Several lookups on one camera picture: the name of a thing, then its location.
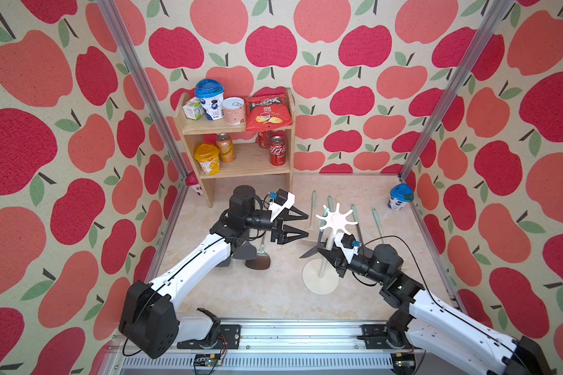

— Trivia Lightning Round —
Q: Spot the red white cup behind shelf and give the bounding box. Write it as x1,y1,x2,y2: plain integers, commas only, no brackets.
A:
185,171,204,196

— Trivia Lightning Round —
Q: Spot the aluminium frame post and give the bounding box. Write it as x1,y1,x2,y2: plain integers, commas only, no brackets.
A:
398,0,515,183
97,0,189,179

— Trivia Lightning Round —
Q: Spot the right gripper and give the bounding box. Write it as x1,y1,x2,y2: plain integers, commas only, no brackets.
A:
318,240,385,288

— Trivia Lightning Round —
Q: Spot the circuit board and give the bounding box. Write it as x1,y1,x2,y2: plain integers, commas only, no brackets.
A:
192,354,222,367
391,353,417,375

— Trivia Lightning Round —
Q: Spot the red chips bag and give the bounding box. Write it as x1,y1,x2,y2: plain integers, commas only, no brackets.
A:
245,95,292,133

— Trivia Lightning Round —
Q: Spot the blue lid yogurt cup floor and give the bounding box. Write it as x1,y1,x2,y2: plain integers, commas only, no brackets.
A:
388,184,414,210

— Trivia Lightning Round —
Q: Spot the left circuit board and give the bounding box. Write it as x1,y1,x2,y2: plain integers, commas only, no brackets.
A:
192,354,222,367

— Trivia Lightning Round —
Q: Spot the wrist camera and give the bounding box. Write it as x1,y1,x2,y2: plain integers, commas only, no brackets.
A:
334,233,361,263
268,189,296,222

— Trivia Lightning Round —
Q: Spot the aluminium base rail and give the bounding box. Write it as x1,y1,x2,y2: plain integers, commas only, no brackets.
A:
97,319,461,374

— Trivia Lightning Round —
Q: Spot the left aluminium frame post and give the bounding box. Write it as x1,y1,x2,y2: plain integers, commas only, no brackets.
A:
97,0,189,179

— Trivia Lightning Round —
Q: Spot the wooden two-tier shelf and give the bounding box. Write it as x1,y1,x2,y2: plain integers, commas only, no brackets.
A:
175,93,296,207

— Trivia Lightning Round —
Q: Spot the red cola can front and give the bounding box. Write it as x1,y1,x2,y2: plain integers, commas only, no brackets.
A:
269,136,286,167

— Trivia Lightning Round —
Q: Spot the red cola can back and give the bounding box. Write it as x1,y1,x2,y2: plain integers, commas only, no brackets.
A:
256,131,271,149

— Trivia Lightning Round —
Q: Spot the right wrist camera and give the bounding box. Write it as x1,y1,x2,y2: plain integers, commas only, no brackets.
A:
334,233,361,263

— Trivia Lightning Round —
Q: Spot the red cola can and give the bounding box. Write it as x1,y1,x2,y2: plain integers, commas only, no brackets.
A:
256,131,271,149
269,136,286,167

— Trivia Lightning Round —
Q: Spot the right aluminium frame post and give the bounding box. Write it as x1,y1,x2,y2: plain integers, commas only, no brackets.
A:
398,0,515,183

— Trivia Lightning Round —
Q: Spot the blue lid yogurt tub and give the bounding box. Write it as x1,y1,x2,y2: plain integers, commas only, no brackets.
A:
195,79,225,120

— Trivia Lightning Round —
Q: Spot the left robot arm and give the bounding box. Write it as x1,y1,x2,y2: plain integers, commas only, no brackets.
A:
119,185,308,359

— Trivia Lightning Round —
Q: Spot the right circuit board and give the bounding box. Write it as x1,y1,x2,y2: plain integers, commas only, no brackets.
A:
391,353,417,375

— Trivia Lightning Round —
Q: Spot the white utensil rack stand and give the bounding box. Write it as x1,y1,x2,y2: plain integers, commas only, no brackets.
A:
302,202,361,295

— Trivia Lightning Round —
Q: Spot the yellow mango cup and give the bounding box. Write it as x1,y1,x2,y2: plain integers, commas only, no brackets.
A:
194,143,221,176

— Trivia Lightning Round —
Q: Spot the pink cup foil lid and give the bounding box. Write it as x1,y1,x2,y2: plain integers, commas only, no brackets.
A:
222,97,246,126

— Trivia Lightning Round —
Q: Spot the small green white carton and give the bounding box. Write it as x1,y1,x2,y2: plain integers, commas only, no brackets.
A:
182,97,205,120

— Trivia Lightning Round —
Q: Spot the grey spatula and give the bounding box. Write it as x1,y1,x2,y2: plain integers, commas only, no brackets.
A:
217,256,232,267

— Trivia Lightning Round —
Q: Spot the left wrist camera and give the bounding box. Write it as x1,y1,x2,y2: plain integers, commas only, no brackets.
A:
268,189,296,222

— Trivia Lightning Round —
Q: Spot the grey spatula mint handle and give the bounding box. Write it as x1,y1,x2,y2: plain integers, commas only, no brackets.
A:
351,204,364,245

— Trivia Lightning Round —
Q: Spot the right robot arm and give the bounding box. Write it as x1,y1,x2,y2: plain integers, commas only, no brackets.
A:
316,234,551,374

